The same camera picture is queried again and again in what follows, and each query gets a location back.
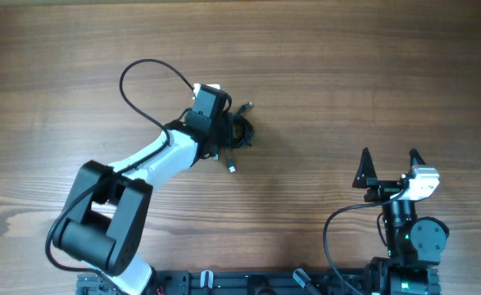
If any thick black USB cable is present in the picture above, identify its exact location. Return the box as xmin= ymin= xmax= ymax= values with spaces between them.
xmin=212 ymin=114 xmax=253 ymax=174

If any left camera black cable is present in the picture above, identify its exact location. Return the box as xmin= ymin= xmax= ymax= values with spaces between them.
xmin=44 ymin=58 xmax=196 ymax=274

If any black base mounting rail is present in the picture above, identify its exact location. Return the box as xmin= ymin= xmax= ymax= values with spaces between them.
xmin=75 ymin=268 xmax=442 ymax=295

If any right camera black cable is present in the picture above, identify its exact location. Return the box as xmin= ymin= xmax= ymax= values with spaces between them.
xmin=322 ymin=188 xmax=409 ymax=295

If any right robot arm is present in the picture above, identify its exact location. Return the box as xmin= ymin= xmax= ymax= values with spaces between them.
xmin=352 ymin=148 xmax=449 ymax=294

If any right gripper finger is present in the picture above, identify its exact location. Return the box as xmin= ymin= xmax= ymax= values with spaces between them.
xmin=352 ymin=147 xmax=377 ymax=188
xmin=409 ymin=148 xmax=426 ymax=166

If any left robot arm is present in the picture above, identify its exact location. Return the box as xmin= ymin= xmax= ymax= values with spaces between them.
xmin=45 ymin=84 xmax=233 ymax=294

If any camera black cable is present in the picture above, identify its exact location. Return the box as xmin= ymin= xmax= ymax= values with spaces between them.
xmin=44 ymin=58 xmax=196 ymax=274
xmin=322 ymin=188 xmax=409 ymax=295

